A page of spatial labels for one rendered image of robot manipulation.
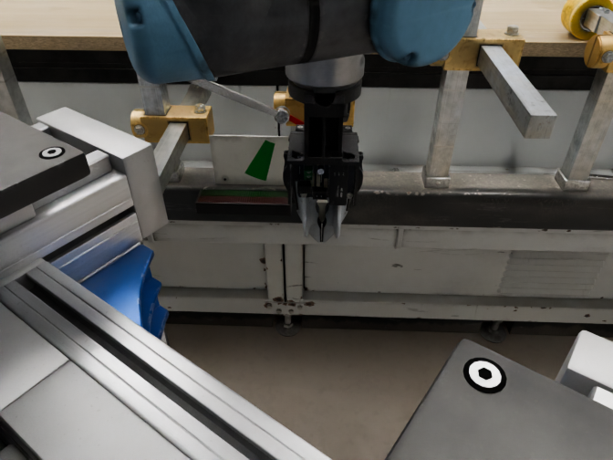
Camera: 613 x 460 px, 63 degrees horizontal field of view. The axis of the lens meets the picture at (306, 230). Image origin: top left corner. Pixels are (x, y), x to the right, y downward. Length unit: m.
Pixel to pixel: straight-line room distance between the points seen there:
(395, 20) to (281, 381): 1.25
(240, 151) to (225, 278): 0.63
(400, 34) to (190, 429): 0.26
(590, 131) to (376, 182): 0.37
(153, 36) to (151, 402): 0.21
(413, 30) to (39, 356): 0.31
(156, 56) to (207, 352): 1.32
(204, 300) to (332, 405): 0.46
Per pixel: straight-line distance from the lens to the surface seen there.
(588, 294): 1.63
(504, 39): 0.86
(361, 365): 1.52
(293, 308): 1.47
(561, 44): 1.13
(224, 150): 0.91
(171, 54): 0.30
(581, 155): 1.01
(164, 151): 0.82
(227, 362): 1.53
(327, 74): 0.46
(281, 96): 0.87
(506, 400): 0.22
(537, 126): 0.65
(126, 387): 0.34
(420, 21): 0.34
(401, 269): 1.42
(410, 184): 0.96
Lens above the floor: 1.21
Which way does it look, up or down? 38 degrees down
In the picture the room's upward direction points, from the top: straight up
